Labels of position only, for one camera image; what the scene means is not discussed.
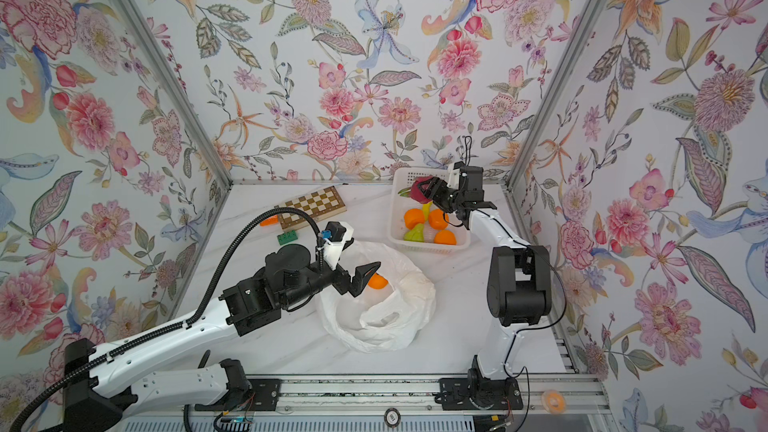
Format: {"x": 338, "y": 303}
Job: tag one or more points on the aluminium corner post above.
{"x": 560, "y": 80}
{"x": 137, "y": 25}

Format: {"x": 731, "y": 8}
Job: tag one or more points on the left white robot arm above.
{"x": 135, "y": 376}

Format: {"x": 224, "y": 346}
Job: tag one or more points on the green pear fruit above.
{"x": 415, "y": 234}

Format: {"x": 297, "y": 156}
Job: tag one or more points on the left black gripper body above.
{"x": 319, "y": 277}

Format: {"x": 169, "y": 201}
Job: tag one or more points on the orange tape roll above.
{"x": 553, "y": 402}

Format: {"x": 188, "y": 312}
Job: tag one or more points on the aluminium back bottom rail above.
{"x": 254, "y": 182}

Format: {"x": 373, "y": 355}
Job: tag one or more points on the red dragon fruit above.
{"x": 419, "y": 197}

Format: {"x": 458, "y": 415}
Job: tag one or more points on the white translucent plastic bag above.
{"x": 379, "y": 320}

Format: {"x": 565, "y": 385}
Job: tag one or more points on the wooden folding chessboard box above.
{"x": 320, "y": 204}

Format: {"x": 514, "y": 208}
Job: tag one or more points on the orange toy building brick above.
{"x": 269, "y": 221}

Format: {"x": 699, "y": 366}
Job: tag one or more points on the aluminium corner post right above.
{"x": 560, "y": 80}

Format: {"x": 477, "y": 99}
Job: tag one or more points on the white perforated plastic basket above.
{"x": 396, "y": 229}

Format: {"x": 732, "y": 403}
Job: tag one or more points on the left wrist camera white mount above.
{"x": 334, "y": 239}

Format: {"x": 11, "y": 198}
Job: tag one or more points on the aluminium corner post left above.
{"x": 137, "y": 25}

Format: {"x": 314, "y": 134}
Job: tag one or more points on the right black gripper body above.
{"x": 457, "y": 202}

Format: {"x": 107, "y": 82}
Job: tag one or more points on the orange mandarin fruit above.
{"x": 445, "y": 237}
{"x": 377, "y": 282}
{"x": 413, "y": 217}
{"x": 437, "y": 220}

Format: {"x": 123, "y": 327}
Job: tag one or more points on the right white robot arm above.
{"x": 519, "y": 283}

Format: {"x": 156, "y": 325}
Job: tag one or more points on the green toy building brick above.
{"x": 287, "y": 237}

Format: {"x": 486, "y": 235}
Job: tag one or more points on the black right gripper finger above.
{"x": 425, "y": 184}
{"x": 439, "y": 201}

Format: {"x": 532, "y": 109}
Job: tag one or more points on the yellow banana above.
{"x": 426, "y": 210}

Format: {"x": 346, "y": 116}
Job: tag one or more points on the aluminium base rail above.
{"x": 395, "y": 403}

